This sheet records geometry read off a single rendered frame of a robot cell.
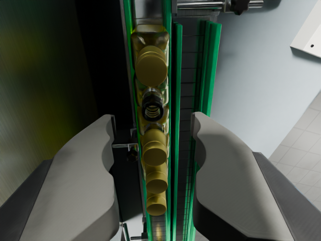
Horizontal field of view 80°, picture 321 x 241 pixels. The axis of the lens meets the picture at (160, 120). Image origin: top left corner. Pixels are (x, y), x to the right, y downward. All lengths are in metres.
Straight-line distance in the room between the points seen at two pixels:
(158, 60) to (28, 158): 0.16
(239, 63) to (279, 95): 0.20
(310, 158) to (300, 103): 1.59
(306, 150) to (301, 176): 0.37
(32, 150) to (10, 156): 0.03
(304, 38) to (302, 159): 1.79
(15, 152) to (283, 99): 0.78
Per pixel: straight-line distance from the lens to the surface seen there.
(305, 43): 0.71
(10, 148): 0.21
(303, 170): 2.52
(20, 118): 0.22
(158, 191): 0.32
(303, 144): 2.26
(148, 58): 0.20
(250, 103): 0.77
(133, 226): 0.95
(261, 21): 0.69
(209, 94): 0.45
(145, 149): 0.26
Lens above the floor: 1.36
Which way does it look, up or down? 59 degrees down
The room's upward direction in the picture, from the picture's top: 175 degrees clockwise
